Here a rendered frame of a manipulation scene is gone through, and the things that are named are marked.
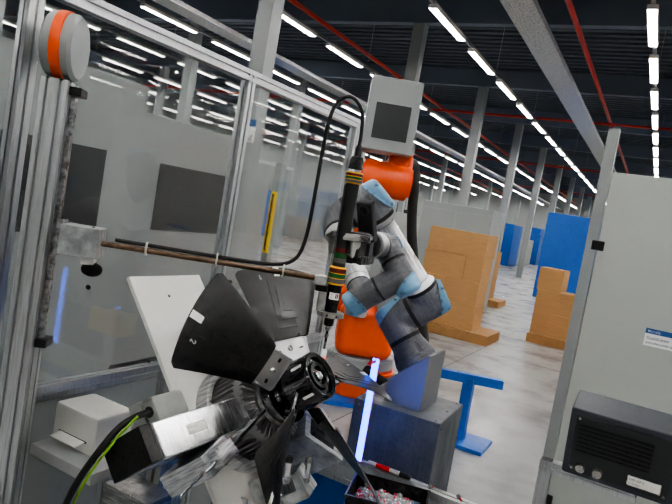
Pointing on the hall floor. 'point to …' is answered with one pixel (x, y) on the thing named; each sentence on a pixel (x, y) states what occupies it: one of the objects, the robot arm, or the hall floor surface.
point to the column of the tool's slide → (30, 286)
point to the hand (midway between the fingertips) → (337, 233)
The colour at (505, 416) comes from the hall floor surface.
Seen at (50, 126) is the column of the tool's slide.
